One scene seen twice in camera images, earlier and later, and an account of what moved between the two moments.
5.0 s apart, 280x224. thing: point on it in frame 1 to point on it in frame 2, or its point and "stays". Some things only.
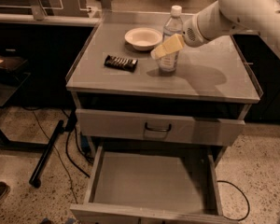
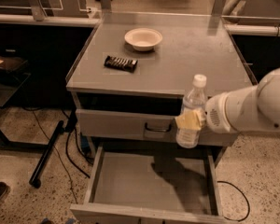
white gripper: x=190 y=32 to x=217 y=114
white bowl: x=144 y=38 stays
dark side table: x=3 y=86 stays
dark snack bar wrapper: x=120 y=63 stays
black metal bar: x=35 y=178 stays
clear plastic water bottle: x=173 y=26 to x=195 y=101
